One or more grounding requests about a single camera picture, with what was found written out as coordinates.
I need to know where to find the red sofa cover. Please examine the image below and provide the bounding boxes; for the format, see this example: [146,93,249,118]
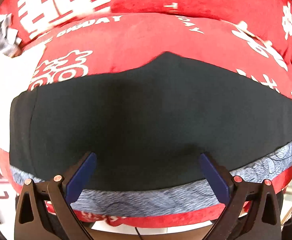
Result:
[0,0,292,228]

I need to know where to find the grey fuzzy cloth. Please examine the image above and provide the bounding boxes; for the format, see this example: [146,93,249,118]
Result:
[0,14,22,57]

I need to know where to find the white cream blanket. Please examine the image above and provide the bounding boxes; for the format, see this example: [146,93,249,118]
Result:
[0,44,46,152]

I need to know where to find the black pants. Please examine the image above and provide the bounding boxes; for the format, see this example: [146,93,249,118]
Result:
[10,52,292,217]

